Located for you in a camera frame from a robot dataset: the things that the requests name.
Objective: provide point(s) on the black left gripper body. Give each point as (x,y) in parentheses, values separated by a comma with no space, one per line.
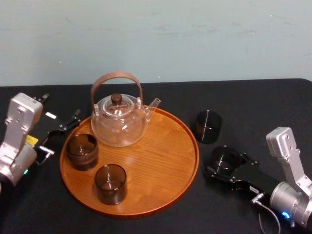
(47,124)

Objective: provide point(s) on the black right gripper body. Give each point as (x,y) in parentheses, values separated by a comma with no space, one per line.
(258,180)

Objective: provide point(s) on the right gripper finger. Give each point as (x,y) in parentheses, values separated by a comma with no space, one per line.
(225,180)
(249,161)

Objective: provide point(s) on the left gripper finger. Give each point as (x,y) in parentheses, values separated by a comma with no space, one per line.
(72,120)
(43,98)

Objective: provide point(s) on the black table cloth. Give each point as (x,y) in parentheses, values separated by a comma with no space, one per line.
(243,102)

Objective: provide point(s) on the dark smoked glass cup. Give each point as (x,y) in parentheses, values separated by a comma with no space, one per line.
(84,163)
(111,187)
(223,158)
(209,129)
(81,143)

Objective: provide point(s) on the glass teapot lid, brown knob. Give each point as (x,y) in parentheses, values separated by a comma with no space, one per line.
(117,107)

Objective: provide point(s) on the round wooden tray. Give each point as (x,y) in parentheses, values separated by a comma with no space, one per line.
(156,165)

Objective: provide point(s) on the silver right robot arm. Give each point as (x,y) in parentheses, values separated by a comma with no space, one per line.
(290,170)

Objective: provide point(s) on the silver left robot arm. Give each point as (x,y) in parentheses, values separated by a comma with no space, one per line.
(18,126)

